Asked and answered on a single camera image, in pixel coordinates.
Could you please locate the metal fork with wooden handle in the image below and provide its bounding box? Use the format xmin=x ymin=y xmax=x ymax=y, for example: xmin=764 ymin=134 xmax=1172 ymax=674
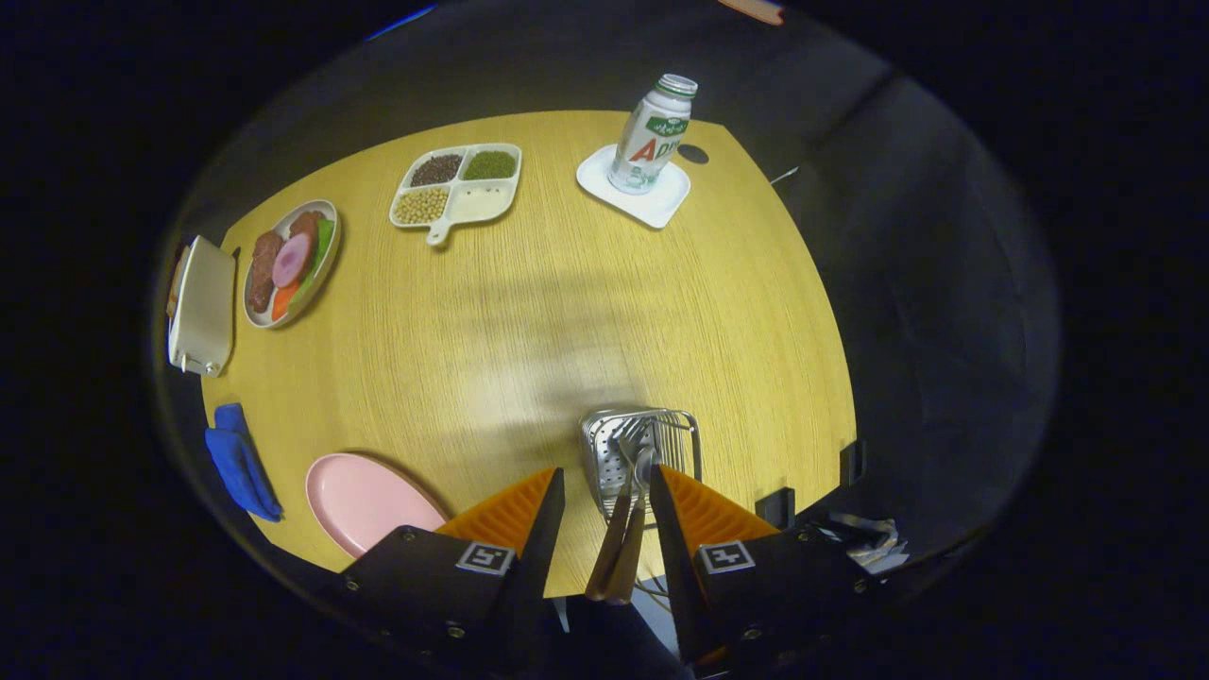
xmin=584 ymin=420 xmax=653 ymax=603

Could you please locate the green lettuce leaf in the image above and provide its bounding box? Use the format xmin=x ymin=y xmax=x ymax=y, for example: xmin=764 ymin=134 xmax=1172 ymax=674
xmin=293 ymin=219 xmax=336 ymax=303

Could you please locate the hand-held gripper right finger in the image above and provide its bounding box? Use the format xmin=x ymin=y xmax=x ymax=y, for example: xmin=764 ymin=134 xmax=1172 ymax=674
xmin=648 ymin=465 xmax=875 ymax=673

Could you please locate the pink plate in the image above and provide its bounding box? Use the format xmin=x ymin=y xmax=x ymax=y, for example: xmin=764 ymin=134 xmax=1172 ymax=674
xmin=304 ymin=452 xmax=450 ymax=560

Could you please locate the brown meat piece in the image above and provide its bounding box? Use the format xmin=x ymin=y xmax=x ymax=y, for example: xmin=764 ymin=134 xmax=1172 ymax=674
xmin=247 ymin=230 xmax=284 ymax=314

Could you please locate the pink ham slice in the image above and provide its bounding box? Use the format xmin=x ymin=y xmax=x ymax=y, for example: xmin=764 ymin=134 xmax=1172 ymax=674
xmin=272 ymin=233 xmax=314 ymax=289

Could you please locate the white toaster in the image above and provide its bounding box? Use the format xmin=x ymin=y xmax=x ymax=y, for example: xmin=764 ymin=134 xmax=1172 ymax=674
xmin=166 ymin=235 xmax=237 ymax=379

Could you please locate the metal spoon with wooden handle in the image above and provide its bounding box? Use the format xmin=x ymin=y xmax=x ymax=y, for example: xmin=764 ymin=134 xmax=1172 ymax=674
xmin=604 ymin=446 xmax=660 ymax=606

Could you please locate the grey food plate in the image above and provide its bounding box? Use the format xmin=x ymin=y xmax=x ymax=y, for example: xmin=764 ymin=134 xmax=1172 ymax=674
xmin=243 ymin=199 xmax=341 ymax=331

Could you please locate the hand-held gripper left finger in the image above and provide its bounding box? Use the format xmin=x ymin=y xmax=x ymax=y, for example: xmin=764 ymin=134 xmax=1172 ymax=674
xmin=321 ymin=467 xmax=566 ymax=676

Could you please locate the blue towel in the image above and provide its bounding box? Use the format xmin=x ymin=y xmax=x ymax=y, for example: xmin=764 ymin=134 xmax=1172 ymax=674
xmin=204 ymin=402 xmax=284 ymax=523

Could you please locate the white square coaster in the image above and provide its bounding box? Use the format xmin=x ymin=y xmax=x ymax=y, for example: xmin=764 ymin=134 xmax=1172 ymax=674
xmin=575 ymin=144 xmax=692 ymax=230

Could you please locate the white divided bean tray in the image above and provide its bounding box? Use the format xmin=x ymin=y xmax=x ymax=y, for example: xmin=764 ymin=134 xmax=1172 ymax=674
xmin=388 ymin=143 xmax=523 ymax=247

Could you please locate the white drink bottle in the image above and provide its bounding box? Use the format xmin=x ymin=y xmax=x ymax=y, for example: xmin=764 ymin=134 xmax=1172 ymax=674
xmin=608 ymin=74 xmax=699 ymax=196

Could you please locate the metal wire cutlery basket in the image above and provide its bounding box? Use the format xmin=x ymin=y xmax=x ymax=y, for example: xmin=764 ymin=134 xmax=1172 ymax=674
xmin=579 ymin=407 xmax=704 ymax=530

